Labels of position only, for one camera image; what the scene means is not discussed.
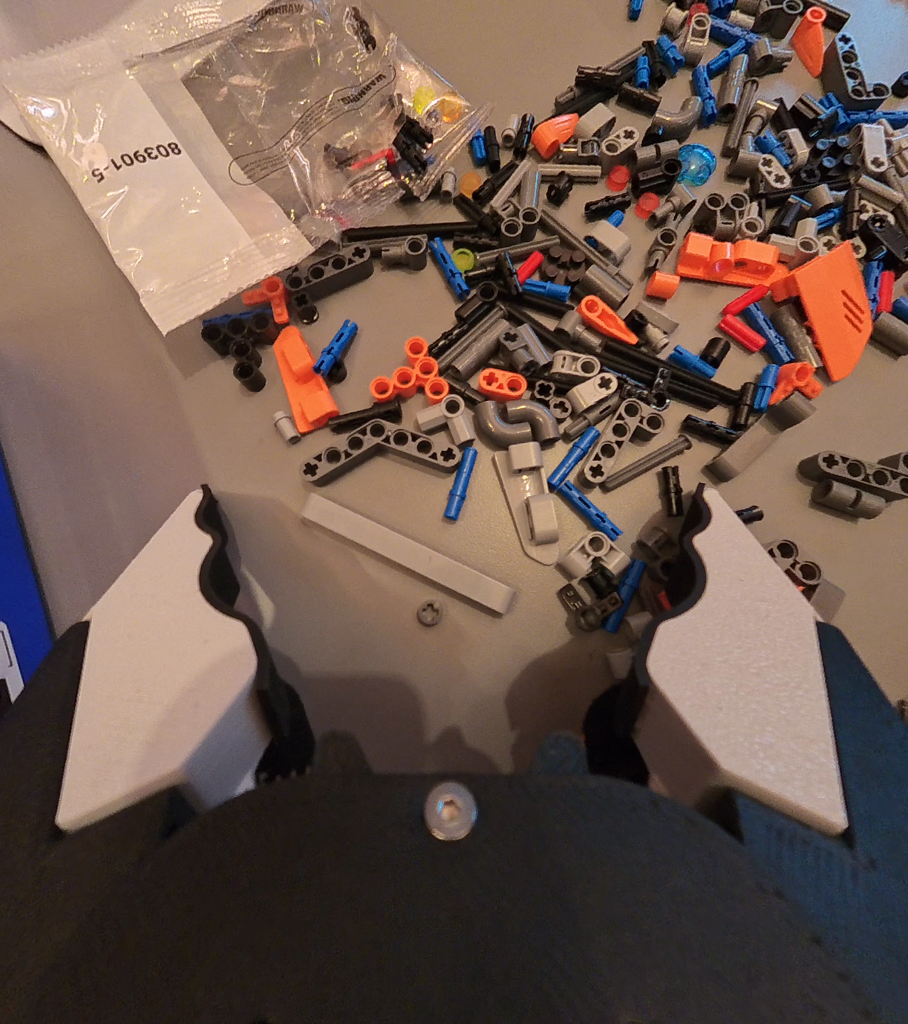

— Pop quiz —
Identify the small bag of brick parts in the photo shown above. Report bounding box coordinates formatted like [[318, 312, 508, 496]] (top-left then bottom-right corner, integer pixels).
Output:
[[2, 0, 495, 335]]

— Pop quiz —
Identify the light grey curved panel brick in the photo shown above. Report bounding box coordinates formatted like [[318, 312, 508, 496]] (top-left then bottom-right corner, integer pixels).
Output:
[[494, 444, 563, 565]]

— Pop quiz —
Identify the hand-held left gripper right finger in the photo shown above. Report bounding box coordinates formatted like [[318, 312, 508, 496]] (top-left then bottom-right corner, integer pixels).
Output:
[[634, 486, 849, 837]]

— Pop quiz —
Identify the pile of brick parts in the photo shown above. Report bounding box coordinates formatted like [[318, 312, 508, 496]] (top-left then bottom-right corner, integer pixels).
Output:
[[202, 0, 908, 633]]

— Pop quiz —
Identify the grey desk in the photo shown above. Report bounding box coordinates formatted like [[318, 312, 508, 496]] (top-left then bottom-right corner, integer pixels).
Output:
[[0, 0, 908, 721]]

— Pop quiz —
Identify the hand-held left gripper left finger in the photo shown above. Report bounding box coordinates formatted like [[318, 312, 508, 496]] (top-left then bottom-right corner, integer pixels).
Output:
[[55, 484, 273, 833]]

